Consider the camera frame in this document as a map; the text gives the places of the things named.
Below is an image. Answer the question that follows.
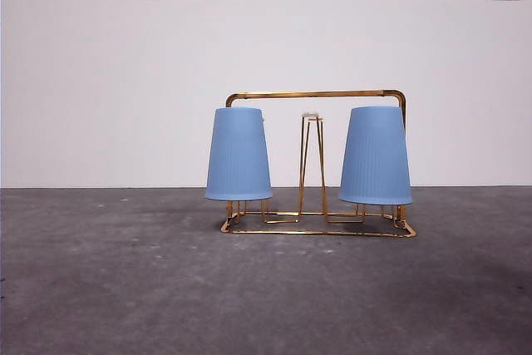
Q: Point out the blue ribbed plastic cup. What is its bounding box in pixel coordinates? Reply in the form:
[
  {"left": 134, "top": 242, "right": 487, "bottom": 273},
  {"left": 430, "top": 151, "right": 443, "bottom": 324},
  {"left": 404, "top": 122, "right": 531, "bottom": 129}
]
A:
[
  {"left": 337, "top": 105, "right": 414, "bottom": 207},
  {"left": 203, "top": 106, "right": 274, "bottom": 202}
]

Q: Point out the gold wire cup rack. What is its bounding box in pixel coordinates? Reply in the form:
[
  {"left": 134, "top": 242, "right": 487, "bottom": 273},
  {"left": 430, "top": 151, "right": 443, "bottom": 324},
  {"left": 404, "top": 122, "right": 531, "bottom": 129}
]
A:
[{"left": 219, "top": 88, "right": 418, "bottom": 239}]

